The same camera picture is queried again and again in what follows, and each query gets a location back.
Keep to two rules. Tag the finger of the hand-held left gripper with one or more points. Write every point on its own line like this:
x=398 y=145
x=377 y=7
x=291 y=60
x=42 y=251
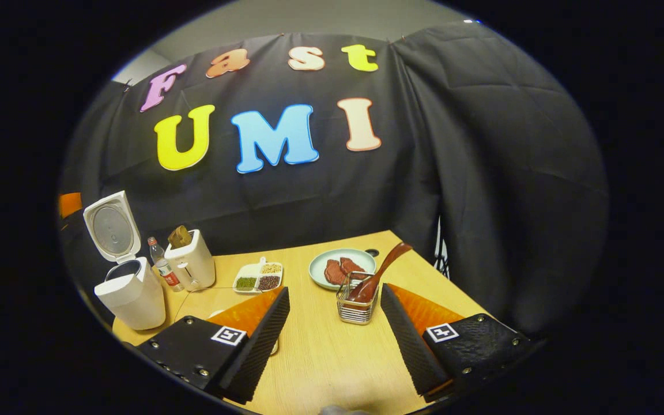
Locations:
x=70 y=205

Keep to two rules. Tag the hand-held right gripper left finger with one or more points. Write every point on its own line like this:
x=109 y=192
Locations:
x=257 y=351

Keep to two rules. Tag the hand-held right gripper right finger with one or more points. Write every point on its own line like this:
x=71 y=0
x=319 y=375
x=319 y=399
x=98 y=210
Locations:
x=410 y=346

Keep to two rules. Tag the brown wooden spoon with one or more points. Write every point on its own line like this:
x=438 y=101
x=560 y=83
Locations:
x=381 y=271

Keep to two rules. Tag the white rice cooker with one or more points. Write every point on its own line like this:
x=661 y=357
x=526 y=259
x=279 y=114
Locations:
x=136 y=300

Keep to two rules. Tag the white divided grain dish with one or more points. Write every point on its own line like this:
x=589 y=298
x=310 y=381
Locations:
x=257 y=276

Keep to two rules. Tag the red meat piece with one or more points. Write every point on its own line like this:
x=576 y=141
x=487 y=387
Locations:
x=335 y=272
x=352 y=266

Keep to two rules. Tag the pale green plate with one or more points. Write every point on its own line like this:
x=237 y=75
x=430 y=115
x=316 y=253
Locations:
x=320 y=268

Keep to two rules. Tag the white toaster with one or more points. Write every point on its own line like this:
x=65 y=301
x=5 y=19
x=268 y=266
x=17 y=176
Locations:
x=196 y=265

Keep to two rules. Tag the brown bread slice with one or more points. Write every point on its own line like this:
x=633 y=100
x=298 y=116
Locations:
x=185 y=235
x=174 y=241

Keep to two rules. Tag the clear plastic water bottle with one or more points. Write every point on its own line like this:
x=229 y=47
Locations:
x=163 y=266

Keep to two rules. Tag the black backdrop cloth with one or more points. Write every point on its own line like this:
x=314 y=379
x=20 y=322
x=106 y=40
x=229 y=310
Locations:
x=482 y=173

